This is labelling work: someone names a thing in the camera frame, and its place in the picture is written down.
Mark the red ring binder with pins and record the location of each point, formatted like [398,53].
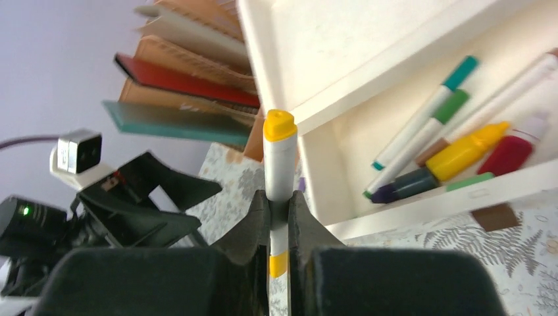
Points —
[155,76]

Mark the yellow capped white marker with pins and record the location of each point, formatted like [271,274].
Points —
[280,159]

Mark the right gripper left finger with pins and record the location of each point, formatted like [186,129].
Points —
[229,277]

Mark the dark blue marker cap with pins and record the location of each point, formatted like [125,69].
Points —
[405,186]

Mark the white top drawer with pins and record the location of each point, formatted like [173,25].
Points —
[506,38]

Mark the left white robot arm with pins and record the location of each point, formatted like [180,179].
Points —
[35,237]

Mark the beige notebook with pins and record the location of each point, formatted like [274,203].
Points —
[193,36]

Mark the floral table mat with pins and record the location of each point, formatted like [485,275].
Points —
[509,256]

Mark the peach plastic file organizer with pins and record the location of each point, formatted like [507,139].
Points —
[161,52]

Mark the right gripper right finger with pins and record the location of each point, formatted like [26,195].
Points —
[327,277]

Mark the teal capped marker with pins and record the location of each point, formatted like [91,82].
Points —
[454,79]

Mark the brown capped white marker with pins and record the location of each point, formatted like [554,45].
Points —
[533,74]

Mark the red marker cap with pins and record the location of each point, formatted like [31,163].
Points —
[517,146]

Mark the white three-drawer cabinet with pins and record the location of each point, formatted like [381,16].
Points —
[352,73]

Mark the green capped white marker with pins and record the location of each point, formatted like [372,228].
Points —
[433,125]

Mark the teal folder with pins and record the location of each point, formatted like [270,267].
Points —
[170,122]

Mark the yellow marker cap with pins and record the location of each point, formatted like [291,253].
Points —
[465,151]

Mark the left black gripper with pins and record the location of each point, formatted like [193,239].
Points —
[142,204]

